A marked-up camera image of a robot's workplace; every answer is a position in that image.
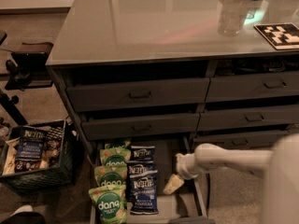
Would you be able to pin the middle right drawer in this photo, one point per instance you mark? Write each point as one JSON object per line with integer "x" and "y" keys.
{"x": 248, "y": 117}

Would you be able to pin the blue kettle chip bag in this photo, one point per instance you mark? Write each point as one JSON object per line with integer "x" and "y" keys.
{"x": 141, "y": 173}
{"x": 140, "y": 153}
{"x": 144, "y": 189}

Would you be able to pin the grey drawer cabinet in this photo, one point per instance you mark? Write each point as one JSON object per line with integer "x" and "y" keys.
{"x": 115, "y": 41}

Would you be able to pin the bottom right drawer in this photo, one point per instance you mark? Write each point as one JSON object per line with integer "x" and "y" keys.
{"x": 250, "y": 140}

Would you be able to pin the front green Dang chip bag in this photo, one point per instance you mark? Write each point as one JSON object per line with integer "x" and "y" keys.
{"x": 110, "y": 202}

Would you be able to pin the green dang chip bag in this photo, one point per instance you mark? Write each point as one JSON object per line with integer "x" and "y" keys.
{"x": 118, "y": 143}
{"x": 110, "y": 175}
{"x": 110, "y": 202}
{"x": 115, "y": 156}

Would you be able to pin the back green Dang chip bag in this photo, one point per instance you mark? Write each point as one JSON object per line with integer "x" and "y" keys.
{"x": 118, "y": 143}

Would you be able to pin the black white marker tag board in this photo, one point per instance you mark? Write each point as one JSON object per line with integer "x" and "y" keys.
{"x": 279, "y": 35}

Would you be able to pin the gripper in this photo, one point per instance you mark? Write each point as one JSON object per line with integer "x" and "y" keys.
{"x": 189, "y": 165}

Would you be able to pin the dark plastic crate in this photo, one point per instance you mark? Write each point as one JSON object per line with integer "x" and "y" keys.
{"x": 54, "y": 169}

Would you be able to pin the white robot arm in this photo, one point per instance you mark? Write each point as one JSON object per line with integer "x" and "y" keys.
{"x": 278, "y": 167}

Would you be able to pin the white shoe tip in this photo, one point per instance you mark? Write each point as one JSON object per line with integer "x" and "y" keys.
{"x": 24, "y": 208}

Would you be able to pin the middle left drawer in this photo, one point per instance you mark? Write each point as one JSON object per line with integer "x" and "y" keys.
{"x": 139, "y": 126}

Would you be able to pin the top left drawer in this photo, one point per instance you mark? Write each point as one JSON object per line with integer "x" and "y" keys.
{"x": 138, "y": 94}

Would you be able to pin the open bottom left drawer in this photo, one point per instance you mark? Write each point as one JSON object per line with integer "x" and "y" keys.
{"x": 185, "y": 206}

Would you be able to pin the top right drawer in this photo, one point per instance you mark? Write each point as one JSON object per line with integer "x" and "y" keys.
{"x": 255, "y": 86}

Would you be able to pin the blue Kettle bag in crate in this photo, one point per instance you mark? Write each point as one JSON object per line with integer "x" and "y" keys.
{"x": 31, "y": 144}

